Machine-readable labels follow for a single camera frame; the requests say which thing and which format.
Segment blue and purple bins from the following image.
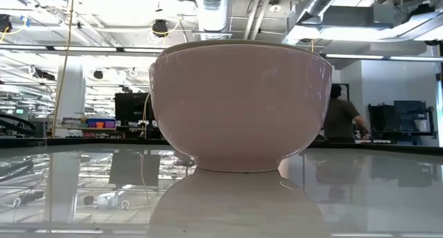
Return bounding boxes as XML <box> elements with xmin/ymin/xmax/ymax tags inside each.
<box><xmin>86</xmin><ymin>118</ymin><xmax>116</xmax><ymax>129</ymax></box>

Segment black tower box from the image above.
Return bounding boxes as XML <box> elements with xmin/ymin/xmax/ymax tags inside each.
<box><xmin>114</xmin><ymin>92</ymin><xmax>155</xmax><ymax>139</ymax></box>

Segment large pale ribbed bowl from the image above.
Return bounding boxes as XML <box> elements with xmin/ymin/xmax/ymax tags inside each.
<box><xmin>148</xmin><ymin>43</ymin><xmax>334</xmax><ymax>174</ymax></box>

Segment person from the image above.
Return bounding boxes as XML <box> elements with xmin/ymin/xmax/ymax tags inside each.
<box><xmin>323</xmin><ymin>83</ymin><xmax>371</xmax><ymax>144</ymax></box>

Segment black equipment cart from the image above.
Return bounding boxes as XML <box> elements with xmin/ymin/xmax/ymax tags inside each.
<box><xmin>367</xmin><ymin>99</ymin><xmax>437</xmax><ymax>144</ymax></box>

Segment grey bowl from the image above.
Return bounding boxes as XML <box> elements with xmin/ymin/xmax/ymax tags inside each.
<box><xmin>159</xmin><ymin>39</ymin><xmax>321</xmax><ymax>57</ymax></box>

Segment silver ribbed ceiling duct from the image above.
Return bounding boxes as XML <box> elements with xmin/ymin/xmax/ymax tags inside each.
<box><xmin>192</xmin><ymin>0</ymin><xmax>234</xmax><ymax>42</ymax></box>

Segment yellow cable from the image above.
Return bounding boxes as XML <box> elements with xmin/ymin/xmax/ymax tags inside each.
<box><xmin>51</xmin><ymin>0</ymin><xmax>77</xmax><ymax>138</ymax></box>

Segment silver smooth ceiling duct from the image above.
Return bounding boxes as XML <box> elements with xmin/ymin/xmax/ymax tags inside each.
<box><xmin>282</xmin><ymin>0</ymin><xmax>347</xmax><ymax>45</ymax></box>

